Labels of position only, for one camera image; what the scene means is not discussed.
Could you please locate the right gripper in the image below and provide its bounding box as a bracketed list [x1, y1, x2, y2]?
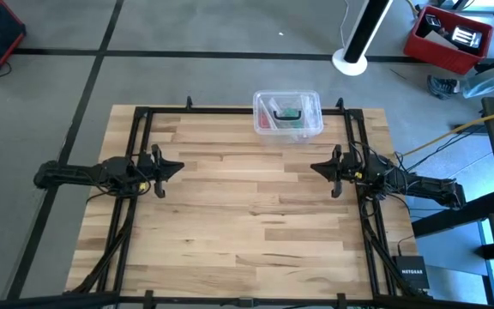
[310, 143, 362, 199]

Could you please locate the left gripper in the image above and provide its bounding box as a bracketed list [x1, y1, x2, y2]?
[137, 143, 186, 199]

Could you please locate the green elastic bandage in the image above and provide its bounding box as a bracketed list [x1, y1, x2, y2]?
[281, 107, 304, 129]

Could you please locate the clear plastic zip bag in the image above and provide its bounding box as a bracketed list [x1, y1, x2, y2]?
[260, 96, 320, 142]

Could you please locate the clear plastic storage box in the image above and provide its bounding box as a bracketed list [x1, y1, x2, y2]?
[252, 89, 325, 145]

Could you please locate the black pole white base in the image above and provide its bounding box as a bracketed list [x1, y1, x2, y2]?
[331, 0, 394, 77]

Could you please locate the red plastic bin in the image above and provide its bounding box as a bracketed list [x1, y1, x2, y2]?
[403, 4, 494, 76]

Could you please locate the small black device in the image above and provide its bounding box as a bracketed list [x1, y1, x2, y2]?
[423, 13, 443, 31]

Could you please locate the person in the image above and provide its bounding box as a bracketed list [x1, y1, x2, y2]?
[425, 40, 494, 101]

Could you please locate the black silver device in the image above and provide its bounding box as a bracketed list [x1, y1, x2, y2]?
[450, 25, 484, 49]

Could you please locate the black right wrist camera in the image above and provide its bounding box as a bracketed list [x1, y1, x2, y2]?
[343, 151, 363, 173]

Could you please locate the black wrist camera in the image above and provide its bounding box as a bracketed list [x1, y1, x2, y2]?
[343, 151, 363, 173]
[136, 150, 154, 172]

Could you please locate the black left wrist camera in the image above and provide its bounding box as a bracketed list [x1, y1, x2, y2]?
[136, 150, 154, 172]

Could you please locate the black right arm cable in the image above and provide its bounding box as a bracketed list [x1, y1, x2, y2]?
[348, 140, 413, 218]

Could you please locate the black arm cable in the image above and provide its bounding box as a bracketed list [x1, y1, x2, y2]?
[348, 140, 413, 218]
[84, 156, 153, 203]

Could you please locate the black metal table frame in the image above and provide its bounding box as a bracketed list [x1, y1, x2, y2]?
[64, 96, 432, 309]

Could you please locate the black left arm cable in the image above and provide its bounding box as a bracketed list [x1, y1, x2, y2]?
[84, 156, 153, 203]

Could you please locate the black Netgear switch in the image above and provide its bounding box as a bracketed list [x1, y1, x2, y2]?
[391, 255, 431, 291]

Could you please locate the thin white floor cable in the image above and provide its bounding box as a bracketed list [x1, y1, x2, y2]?
[339, 0, 351, 49]

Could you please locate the yellow hanging cable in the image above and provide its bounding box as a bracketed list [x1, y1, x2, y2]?
[402, 106, 494, 158]

